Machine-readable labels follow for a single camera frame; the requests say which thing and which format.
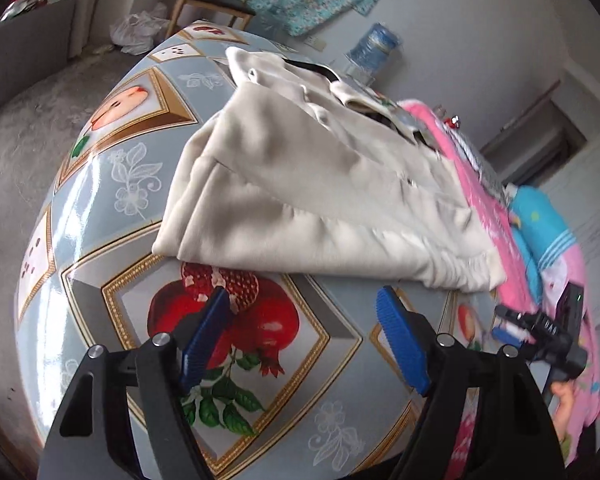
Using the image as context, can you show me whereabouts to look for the beige hooded jacket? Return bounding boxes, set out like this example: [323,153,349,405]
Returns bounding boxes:
[152,47,506,292]

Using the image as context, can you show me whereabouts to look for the dark grey cabinet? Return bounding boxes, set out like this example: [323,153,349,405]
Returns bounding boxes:
[0,0,76,106]

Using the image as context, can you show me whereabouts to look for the grey patterned cushion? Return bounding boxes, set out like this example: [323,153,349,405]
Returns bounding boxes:
[453,130,508,207]

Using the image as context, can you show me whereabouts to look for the white plastic bag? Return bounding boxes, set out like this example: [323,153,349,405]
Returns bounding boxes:
[109,2,170,55]

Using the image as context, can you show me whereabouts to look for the blue pillow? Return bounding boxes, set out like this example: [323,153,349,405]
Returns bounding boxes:
[505,184,585,310]

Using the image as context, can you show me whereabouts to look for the fruit pattern tablecloth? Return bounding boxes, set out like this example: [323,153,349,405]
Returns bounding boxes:
[14,19,502,480]

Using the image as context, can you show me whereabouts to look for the blue water jug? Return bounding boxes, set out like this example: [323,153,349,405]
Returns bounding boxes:
[343,23,402,86]

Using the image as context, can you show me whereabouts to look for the person's right hand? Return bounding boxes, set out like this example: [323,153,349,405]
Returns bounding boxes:
[550,382,574,442]

